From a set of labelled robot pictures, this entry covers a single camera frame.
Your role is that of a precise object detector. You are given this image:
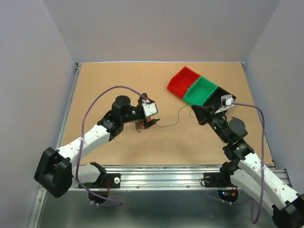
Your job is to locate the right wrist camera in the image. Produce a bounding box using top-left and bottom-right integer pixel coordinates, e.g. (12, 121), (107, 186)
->
(215, 95), (234, 114)

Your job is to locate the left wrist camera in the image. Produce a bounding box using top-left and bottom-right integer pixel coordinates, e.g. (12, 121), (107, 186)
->
(140, 93), (158, 118)

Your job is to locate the black wire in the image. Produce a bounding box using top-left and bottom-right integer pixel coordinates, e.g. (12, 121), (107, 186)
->
(123, 120), (148, 133)

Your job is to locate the grey wire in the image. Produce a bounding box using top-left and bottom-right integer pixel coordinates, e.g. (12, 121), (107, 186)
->
(155, 104), (188, 128)

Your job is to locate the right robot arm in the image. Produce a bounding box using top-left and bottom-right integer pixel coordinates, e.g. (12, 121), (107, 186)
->
(191, 105), (304, 228)

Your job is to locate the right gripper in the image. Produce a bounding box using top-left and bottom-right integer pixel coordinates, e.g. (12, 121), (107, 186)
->
(191, 103), (229, 143)

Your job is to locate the green plastic bin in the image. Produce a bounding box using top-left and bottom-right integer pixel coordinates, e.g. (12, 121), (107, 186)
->
(183, 76), (218, 105)

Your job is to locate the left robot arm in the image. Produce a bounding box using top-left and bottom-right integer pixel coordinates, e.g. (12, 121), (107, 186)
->
(34, 95), (158, 198)

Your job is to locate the black plastic bin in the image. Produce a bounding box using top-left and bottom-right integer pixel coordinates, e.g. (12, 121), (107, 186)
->
(203, 87), (236, 114)

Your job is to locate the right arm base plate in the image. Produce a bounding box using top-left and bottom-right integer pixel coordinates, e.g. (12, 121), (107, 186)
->
(200, 172), (236, 188)

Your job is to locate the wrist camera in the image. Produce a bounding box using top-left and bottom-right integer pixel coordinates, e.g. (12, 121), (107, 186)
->
(215, 95), (234, 114)
(140, 93), (158, 118)

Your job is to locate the aluminium rail frame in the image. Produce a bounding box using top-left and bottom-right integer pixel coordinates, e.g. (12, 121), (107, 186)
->
(26, 62), (300, 228)

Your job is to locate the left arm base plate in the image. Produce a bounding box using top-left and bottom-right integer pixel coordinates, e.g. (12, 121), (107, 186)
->
(83, 173), (121, 189)

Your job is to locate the red plastic bin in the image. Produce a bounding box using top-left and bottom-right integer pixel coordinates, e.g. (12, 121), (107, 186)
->
(167, 66), (200, 99)

